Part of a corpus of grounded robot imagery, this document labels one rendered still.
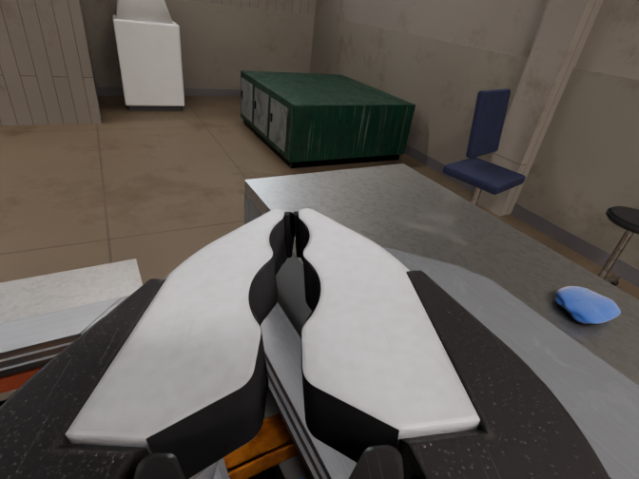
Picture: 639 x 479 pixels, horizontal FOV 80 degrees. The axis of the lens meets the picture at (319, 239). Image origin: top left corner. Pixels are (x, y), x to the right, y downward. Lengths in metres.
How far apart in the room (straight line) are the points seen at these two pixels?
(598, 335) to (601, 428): 0.25
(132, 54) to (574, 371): 5.53
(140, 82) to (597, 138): 5.00
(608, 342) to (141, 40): 5.49
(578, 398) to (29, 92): 5.23
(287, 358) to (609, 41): 3.35
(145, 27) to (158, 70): 0.50
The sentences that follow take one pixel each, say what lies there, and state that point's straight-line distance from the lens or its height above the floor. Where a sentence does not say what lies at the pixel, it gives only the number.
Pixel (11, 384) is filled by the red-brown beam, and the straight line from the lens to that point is 1.06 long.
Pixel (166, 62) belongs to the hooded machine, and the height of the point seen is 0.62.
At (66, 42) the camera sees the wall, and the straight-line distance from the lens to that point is 5.19.
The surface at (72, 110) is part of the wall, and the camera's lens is 5.33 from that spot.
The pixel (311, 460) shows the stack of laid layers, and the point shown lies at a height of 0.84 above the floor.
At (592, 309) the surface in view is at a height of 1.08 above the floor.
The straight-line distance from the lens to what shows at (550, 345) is 0.77.
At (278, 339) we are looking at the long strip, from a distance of 0.89.
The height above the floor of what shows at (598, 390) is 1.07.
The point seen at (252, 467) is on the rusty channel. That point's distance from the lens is 0.90.
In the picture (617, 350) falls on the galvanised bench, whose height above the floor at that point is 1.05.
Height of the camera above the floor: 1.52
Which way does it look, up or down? 32 degrees down
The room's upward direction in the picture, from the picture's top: 8 degrees clockwise
